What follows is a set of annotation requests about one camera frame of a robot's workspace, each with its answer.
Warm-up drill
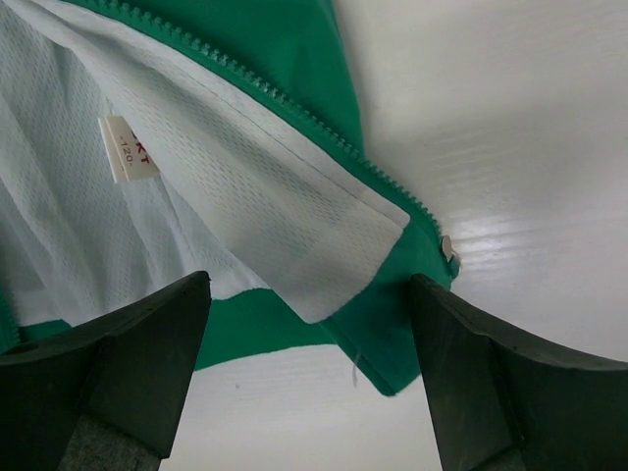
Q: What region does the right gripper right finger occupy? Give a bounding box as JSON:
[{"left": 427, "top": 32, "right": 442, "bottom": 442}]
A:
[{"left": 408, "top": 275, "right": 627, "bottom": 470}]

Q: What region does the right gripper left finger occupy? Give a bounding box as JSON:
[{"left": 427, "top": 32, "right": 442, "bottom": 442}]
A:
[{"left": 1, "top": 272, "right": 211, "bottom": 470}]

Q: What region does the green zip jacket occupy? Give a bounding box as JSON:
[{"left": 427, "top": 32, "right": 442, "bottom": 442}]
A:
[{"left": 1, "top": 1, "right": 458, "bottom": 396}]

